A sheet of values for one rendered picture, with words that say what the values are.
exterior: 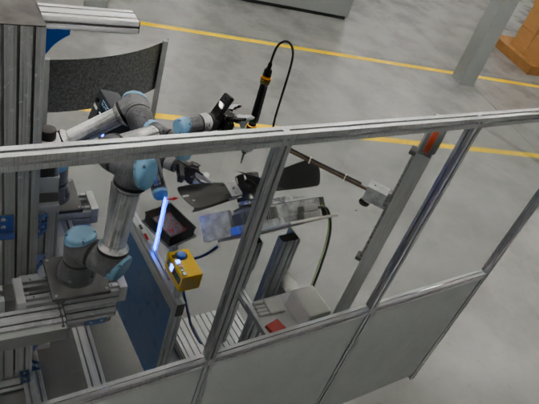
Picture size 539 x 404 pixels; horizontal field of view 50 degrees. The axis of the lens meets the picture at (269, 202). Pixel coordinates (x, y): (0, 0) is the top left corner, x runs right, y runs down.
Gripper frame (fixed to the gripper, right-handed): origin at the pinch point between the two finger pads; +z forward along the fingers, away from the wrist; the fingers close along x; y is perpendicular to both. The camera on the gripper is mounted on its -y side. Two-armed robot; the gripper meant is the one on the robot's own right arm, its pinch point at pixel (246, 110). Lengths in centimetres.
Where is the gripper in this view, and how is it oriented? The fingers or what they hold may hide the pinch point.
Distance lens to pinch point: 252.4
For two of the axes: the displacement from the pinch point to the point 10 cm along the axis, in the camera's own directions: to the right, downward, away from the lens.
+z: 7.3, -2.4, 6.4
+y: -2.7, 7.6, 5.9
